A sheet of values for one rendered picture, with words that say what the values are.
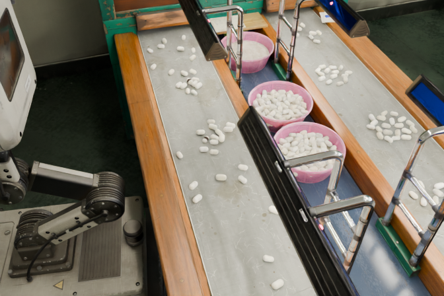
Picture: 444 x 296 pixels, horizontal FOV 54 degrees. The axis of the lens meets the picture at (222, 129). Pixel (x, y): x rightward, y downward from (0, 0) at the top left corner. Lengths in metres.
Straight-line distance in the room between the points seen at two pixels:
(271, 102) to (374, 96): 0.44
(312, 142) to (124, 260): 0.82
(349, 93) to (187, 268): 1.07
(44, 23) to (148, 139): 1.78
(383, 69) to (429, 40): 1.97
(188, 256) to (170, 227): 0.12
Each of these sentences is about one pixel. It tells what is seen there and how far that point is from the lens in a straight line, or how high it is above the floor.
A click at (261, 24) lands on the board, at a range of 2.32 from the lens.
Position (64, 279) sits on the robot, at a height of 0.48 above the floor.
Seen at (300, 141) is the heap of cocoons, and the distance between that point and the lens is 1.70.
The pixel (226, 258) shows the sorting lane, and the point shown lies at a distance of 1.35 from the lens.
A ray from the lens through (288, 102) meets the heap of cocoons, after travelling 1.85.
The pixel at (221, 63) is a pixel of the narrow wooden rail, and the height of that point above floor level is 0.76.
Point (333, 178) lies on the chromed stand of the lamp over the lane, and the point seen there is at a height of 1.02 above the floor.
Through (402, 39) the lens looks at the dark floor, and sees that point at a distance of 3.99.
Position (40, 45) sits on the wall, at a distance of 3.35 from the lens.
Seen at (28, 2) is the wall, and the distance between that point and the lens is 3.21.
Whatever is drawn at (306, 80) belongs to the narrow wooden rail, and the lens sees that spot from 1.96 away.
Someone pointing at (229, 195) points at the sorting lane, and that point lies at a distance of 1.49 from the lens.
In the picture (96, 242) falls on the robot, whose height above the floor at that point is 0.47.
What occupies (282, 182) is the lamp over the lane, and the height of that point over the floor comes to 1.10.
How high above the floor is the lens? 1.90
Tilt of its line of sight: 42 degrees down
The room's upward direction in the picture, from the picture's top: straight up
